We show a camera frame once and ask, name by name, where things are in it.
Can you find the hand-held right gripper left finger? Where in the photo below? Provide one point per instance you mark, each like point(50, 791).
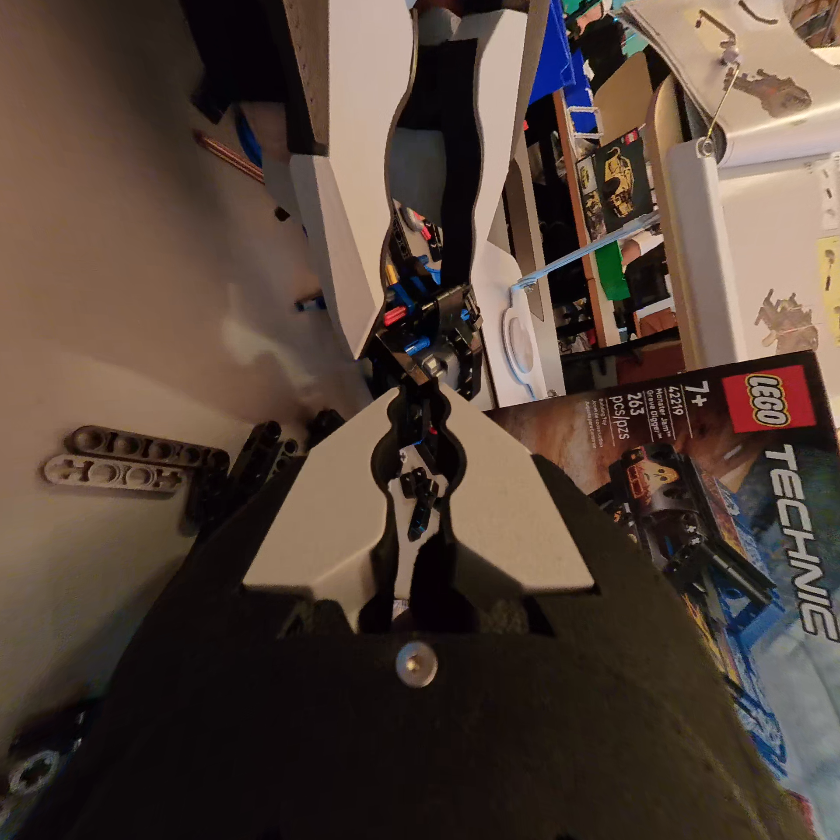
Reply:
point(315, 525)

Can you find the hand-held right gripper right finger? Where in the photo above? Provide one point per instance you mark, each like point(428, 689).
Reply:
point(525, 525)

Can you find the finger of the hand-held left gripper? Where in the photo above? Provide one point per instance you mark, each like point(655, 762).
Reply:
point(354, 131)
point(505, 98)

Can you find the black grey motor assembly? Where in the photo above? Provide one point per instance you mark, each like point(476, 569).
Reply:
point(453, 308)

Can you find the instruction booklet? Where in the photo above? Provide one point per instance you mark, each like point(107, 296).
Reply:
point(754, 98)

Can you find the dark desk pad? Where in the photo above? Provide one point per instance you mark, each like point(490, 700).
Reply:
point(535, 229)

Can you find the grey desk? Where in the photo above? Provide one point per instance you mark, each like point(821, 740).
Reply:
point(131, 295)

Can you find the blue storage bin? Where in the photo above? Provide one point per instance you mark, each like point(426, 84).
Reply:
point(551, 59)

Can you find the blue crate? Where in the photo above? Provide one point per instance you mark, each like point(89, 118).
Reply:
point(584, 98)

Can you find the black straight beam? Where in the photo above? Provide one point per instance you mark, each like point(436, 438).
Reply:
point(282, 453)
point(229, 485)

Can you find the black angled connector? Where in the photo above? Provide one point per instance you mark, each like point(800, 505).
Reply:
point(417, 489)

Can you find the dark printed box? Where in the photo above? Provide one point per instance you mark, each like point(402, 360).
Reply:
point(617, 184)

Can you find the toy truck box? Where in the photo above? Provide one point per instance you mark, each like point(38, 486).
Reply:
point(656, 459)

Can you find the white rounded board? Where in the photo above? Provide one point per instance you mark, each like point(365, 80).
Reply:
point(499, 275)

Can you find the green sheet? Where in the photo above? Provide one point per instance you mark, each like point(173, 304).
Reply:
point(610, 272)

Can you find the light grey thin beam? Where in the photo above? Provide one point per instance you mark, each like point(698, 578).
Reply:
point(111, 476)

